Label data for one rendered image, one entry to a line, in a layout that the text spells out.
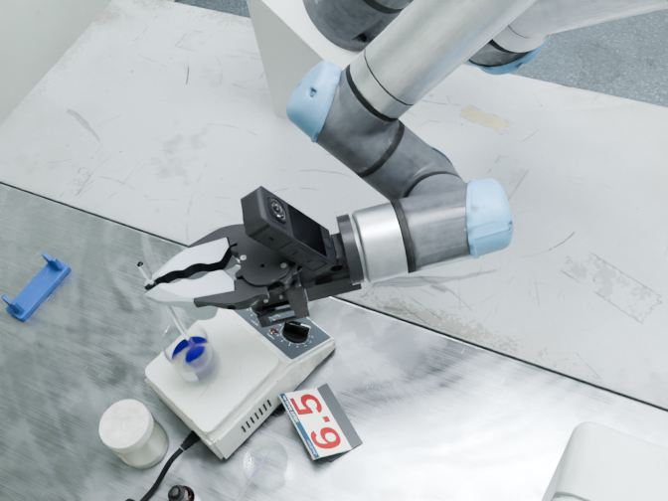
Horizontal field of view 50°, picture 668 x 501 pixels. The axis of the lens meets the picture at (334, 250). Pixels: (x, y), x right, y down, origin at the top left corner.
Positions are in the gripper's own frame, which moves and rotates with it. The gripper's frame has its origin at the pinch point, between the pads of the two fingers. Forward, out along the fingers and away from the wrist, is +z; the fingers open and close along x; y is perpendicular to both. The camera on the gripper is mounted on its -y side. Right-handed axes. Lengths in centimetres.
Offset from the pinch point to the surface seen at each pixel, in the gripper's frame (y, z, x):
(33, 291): 24.7, 24.8, 21.0
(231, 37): 26, -9, 67
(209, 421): 17.1, 0.1, -7.9
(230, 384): 17.2, -2.7, -4.0
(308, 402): 24.1, -10.6, -5.4
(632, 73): 117, -128, 120
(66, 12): 84, 48, 174
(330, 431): 24.5, -12.4, -9.5
